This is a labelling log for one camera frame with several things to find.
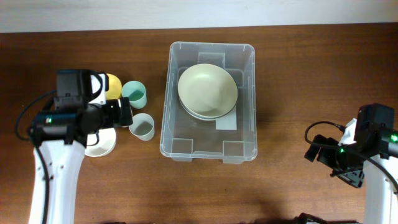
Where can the cream bowl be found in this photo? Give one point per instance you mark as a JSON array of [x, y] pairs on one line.
[[207, 90]]

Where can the blue bowl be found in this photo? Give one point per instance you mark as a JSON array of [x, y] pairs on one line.
[[199, 116]]

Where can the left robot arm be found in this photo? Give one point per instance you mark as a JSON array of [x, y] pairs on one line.
[[62, 138]]

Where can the grey cup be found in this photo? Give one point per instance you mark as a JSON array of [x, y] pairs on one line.
[[143, 126]]

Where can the green cup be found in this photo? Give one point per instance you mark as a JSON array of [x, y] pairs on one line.
[[135, 91]]

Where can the white label in bin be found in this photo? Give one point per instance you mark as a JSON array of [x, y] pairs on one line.
[[227, 122]]

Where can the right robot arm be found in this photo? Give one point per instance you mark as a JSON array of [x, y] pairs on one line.
[[365, 154]]

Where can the clear plastic storage bin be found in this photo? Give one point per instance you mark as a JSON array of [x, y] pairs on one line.
[[183, 137]]

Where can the white bowl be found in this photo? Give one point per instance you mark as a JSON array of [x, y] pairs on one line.
[[102, 143]]

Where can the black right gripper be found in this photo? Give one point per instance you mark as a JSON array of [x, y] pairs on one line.
[[354, 178]]

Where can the yellow bowl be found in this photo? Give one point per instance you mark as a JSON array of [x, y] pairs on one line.
[[115, 87]]

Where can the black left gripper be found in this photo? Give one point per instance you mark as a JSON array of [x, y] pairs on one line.
[[114, 106]]

